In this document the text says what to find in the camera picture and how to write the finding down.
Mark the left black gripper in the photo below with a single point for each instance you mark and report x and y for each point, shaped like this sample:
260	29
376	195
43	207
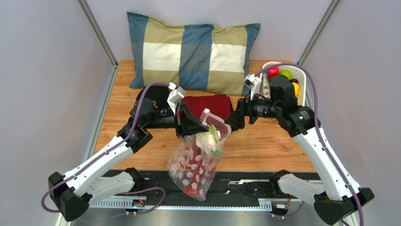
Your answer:
186	124

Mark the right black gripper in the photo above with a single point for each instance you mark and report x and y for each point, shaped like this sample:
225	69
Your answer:
244	112

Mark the toy cauliflower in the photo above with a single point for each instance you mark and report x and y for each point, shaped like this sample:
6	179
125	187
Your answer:
208	141

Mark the clear zip top bag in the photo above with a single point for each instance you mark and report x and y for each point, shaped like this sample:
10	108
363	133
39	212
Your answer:
175	164

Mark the red toy lobster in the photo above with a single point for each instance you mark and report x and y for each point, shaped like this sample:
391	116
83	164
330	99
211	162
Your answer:
199	173

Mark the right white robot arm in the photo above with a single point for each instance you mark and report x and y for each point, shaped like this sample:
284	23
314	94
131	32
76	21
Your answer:
339	195

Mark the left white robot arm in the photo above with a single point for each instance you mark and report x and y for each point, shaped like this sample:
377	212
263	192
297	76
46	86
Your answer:
76	190

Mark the dark red folded cloth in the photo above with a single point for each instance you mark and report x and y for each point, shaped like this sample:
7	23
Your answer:
219	105

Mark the grey toy fish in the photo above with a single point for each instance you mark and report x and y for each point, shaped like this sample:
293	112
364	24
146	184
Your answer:
265	87

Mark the black cap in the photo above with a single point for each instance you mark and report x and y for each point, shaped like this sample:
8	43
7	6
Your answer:
157	95

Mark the green toy avocado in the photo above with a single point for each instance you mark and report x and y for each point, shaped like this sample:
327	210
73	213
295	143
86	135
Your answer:
278	77

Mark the red toy apple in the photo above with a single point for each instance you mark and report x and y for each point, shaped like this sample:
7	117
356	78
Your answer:
274	71

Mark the light green toy fruit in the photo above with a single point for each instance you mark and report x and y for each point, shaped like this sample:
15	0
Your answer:
287	73

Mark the blue beige checked pillow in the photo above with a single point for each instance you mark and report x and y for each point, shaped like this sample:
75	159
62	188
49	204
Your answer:
194	56

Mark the white plastic basket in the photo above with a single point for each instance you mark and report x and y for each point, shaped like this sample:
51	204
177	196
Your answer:
297	74

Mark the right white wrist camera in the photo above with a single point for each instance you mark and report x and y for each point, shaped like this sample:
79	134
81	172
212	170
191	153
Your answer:
253	83

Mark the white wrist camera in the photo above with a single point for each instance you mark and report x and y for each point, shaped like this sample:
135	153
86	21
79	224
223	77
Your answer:
175	96
253	83

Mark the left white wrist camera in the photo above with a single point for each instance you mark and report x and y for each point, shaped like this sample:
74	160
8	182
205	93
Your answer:
175	96

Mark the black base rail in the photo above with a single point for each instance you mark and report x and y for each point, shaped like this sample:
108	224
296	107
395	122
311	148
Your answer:
228	189

